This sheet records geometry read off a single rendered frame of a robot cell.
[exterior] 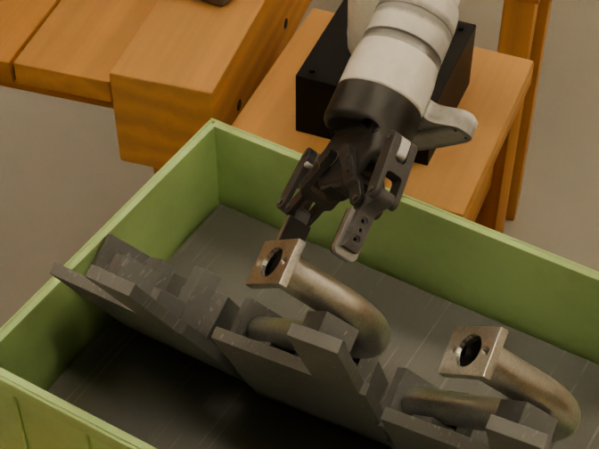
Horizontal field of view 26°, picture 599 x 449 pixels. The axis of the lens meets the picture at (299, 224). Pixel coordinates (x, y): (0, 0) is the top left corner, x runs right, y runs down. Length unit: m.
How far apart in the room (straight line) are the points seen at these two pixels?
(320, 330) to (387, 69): 0.22
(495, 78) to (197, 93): 0.39
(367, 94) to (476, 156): 0.58
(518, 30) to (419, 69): 1.05
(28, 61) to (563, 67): 1.73
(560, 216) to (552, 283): 1.43
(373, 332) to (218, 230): 0.48
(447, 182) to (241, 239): 0.26
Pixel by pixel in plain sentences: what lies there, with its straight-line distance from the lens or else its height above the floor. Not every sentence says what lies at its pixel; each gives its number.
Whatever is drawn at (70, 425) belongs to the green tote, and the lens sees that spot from 1.22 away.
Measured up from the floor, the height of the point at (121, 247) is 0.95.
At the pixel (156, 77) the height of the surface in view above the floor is 0.90.
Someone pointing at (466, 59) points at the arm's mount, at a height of 0.91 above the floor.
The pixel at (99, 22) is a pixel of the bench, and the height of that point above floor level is 0.88.
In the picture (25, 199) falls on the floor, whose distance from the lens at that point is 2.83.
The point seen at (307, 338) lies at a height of 1.14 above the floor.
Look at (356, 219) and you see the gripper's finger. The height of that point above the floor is 1.22.
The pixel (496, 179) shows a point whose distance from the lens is 1.81.
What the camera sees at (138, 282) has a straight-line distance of 1.09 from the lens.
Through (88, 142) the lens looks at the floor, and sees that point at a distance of 2.94.
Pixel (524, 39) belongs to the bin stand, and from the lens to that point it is 2.11.
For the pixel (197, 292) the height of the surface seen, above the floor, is 1.01.
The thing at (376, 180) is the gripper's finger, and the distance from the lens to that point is 0.98.
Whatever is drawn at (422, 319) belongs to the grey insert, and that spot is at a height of 0.85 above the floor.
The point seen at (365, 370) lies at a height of 1.00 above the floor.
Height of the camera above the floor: 1.91
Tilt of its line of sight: 45 degrees down
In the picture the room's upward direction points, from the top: straight up
